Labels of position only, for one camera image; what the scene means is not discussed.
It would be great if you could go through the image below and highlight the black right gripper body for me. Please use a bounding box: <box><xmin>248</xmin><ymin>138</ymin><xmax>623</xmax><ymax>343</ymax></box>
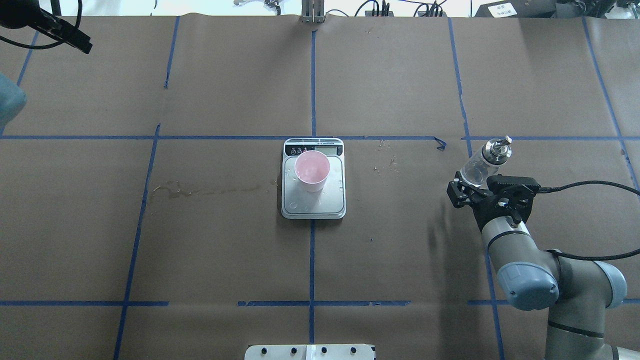
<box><xmin>470</xmin><ymin>175</ymin><xmax>542</xmax><ymax>231</ymax></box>

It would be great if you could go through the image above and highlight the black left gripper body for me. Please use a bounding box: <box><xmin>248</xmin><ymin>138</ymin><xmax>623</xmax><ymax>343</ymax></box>
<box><xmin>0</xmin><ymin>0</ymin><xmax>51</xmax><ymax>30</ymax></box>

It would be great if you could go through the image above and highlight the pink plastic cup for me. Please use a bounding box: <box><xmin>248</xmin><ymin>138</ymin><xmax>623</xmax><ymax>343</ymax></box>
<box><xmin>294</xmin><ymin>150</ymin><xmax>330</xmax><ymax>193</ymax></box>

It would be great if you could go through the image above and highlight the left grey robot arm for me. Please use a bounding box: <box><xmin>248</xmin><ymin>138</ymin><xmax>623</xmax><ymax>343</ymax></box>
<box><xmin>0</xmin><ymin>0</ymin><xmax>93</xmax><ymax>128</ymax></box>

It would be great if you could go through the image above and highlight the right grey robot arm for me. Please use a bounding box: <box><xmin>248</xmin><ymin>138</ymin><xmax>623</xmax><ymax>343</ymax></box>
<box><xmin>446</xmin><ymin>171</ymin><xmax>639</xmax><ymax>360</ymax></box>

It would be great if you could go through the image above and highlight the white digital kitchen scale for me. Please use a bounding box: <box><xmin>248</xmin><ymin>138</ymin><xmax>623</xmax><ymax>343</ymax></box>
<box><xmin>281</xmin><ymin>137</ymin><xmax>346</xmax><ymax>220</ymax></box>

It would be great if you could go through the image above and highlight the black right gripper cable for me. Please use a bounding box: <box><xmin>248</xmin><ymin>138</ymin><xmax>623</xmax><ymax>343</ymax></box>
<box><xmin>537</xmin><ymin>180</ymin><xmax>640</xmax><ymax>262</ymax></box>

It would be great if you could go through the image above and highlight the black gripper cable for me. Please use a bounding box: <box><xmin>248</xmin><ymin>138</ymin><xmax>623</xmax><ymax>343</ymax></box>
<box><xmin>0</xmin><ymin>0</ymin><xmax>84</xmax><ymax>50</ymax></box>
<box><xmin>537</xmin><ymin>180</ymin><xmax>640</xmax><ymax>262</ymax></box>

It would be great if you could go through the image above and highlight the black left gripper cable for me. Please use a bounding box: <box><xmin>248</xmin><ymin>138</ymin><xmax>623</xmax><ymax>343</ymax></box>
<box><xmin>0</xmin><ymin>0</ymin><xmax>84</xmax><ymax>50</ymax></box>

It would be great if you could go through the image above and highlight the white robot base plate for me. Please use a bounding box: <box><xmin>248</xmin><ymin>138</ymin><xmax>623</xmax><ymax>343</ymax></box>
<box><xmin>244</xmin><ymin>343</ymin><xmax>377</xmax><ymax>360</ymax></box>

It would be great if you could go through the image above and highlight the aluminium frame post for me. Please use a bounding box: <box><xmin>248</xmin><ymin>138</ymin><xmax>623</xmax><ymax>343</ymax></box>
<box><xmin>300</xmin><ymin>0</ymin><xmax>326</xmax><ymax>24</ymax></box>

